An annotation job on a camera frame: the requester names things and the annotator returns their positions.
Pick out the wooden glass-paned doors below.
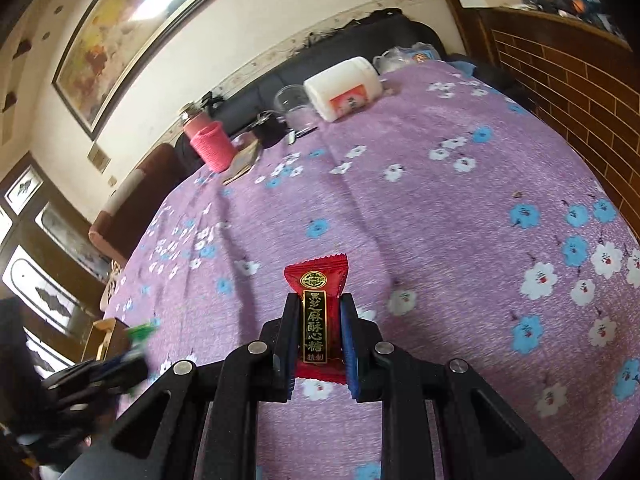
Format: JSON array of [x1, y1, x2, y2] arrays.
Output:
[[0, 152, 118, 376]]

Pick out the bright green snack packet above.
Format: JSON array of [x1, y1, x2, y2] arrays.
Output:
[[125, 322, 162, 356]]

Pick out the purple floral tablecloth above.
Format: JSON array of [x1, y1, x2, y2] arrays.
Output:
[[102, 57, 640, 480]]

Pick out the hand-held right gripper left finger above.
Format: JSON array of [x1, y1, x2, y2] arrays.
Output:
[[60, 292, 302, 480]]

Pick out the clear plastic bag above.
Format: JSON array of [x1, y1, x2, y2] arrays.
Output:
[[372, 46, 433, 73]]

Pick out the brown armchair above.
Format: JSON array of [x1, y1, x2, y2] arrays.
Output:
[[89, 142, 193, 263]]

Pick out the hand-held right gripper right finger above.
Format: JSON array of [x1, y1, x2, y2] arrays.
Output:
[[340, 292, 576, 480]]

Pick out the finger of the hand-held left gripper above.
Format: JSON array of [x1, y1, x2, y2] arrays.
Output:
[[50, 385, 132, 413], [42, 346, 150, 392]]

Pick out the wall switch panel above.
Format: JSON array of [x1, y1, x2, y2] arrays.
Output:
[[87, 144, 112, 173]]

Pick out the green and white patterned cushion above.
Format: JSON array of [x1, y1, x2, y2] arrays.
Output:
[[102, 265, 126, 311]]

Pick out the framed painting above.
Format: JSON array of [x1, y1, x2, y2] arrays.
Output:
[[52, 0, 231, 140]]

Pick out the brown wooden partition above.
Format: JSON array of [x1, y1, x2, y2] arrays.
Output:
[[425, 0, 640, 241]]

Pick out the flat white box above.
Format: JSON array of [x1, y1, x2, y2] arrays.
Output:
[[457, 0, 521, 10]]

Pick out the flat book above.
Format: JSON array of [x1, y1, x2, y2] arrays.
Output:
[[221, 140, 263, 186]]

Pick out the clear glass cup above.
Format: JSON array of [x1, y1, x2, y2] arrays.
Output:
[[273, 85, 318, 131]]

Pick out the pink sleeved bottle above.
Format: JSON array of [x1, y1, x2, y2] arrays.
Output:
[[180, 104, 238, 173]]

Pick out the small black object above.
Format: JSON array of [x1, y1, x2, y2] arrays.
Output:
[[251, 112, 286, 148]]

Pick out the black sofa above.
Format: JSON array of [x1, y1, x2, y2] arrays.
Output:
[[175, 10, 446, 171]]

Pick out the red candy with dark label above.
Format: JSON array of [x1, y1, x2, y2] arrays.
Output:
[[284, 253, 350, 385]]

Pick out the white plastic jar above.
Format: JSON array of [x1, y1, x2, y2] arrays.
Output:
[[303, 56, 383, 123]]

